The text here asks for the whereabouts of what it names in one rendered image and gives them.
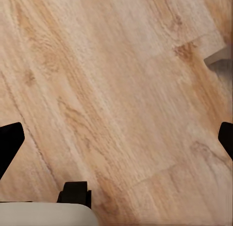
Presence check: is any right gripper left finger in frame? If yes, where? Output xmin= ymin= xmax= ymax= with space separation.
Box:
xmin=0 ymin=122 xmax=25 ymax=180

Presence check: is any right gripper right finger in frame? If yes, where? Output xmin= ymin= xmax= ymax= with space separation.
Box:
xmin=218 ymin=122 xmax=233 ymax=160

